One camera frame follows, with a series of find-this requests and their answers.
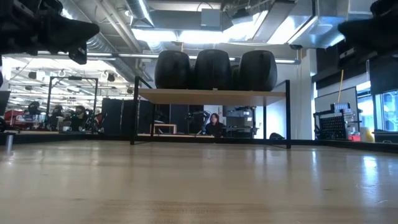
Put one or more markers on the glass window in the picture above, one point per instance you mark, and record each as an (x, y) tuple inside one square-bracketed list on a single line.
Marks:
[(388, 110)]

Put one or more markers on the black dome object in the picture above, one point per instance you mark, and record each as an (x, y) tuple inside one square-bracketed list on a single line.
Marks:
[(276, 136)]

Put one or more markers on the black spotlight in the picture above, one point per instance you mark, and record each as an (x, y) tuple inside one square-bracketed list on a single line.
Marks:
[(111, 77), (130, 90), (32, 75)]

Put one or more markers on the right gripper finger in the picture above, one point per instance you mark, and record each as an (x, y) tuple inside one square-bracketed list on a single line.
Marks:
[(360, 25), (365, 39)]

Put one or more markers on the yellow container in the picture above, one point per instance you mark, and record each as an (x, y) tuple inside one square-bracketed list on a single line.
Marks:
[(367, 135)]

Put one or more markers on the grey partition panel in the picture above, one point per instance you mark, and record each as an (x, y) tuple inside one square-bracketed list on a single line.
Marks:
[(335, 99)]

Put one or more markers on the wooden shelf with black frame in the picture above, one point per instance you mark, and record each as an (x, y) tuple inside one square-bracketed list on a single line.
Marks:
[(211, 97)]

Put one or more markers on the small red bin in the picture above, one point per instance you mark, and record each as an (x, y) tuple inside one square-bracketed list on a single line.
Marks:
[(354, 137)]

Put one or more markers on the black gantry frame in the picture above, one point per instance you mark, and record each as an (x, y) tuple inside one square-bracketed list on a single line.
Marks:
[(73, 77)]

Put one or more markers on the grey metal post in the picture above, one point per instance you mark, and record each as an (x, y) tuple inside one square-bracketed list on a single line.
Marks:
[(9, 144)]

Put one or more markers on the black aluminium table frame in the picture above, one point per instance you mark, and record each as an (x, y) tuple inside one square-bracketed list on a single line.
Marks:
[(46, 137)]

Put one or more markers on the narrow silver round duct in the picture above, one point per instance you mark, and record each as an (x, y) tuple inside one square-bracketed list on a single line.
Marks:
[(140, 11)]

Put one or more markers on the person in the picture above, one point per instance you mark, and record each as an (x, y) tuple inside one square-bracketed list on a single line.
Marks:
[(215, 127), (79, 117)]

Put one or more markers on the black mug red interior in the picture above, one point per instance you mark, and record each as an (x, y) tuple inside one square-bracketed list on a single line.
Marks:
[(258, 71)]

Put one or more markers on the black background robot arm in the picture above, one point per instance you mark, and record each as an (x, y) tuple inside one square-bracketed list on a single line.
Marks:
[(197, 115)]

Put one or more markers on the black mug orange interior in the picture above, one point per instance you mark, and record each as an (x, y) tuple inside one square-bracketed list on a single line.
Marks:
[(235, 77)]

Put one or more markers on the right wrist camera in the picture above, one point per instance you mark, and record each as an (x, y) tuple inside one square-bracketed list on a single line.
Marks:
[(348, 53)]

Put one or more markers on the dark cabinets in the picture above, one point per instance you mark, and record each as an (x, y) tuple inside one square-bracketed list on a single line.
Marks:
[(127, 116)]

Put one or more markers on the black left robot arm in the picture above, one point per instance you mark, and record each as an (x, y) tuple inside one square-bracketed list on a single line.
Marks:
[(1, 77)]

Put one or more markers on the small wooden riser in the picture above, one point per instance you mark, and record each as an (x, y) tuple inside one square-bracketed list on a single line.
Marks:
[(163, 125)]

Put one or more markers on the silver rectangular air duct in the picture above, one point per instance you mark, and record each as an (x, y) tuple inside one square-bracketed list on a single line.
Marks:
[(311, 28)]

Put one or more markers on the long linear ceiling light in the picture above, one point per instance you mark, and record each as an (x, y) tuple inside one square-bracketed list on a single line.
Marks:
[(136, 56)]

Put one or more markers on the background wooden table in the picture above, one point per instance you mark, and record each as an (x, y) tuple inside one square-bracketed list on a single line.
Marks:
[(174, 135)]

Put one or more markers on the dark monitor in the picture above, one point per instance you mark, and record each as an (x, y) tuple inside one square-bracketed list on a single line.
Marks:
[(3, 102)]

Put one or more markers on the black pegboard rack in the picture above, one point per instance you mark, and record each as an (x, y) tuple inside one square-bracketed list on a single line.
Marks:
[(334, 126)]

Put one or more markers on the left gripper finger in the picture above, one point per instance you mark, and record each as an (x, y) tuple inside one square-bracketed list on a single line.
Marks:
[(73, 41), (77, 27)]

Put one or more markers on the cart with boxes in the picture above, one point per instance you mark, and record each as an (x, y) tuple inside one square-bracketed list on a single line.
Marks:
[(239, 119)]

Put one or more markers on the black mug green interior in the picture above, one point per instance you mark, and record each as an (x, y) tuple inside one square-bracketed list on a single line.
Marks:
[(172, 70)]

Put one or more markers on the black mug yellow interior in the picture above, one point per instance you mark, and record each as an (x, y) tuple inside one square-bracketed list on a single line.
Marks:
[(213, 70)]

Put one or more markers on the red cabinet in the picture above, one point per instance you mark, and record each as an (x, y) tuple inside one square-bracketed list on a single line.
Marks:
[(11, 114)]

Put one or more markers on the grey ceiling box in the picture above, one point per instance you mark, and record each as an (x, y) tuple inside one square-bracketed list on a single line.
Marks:
[(211, 18)]

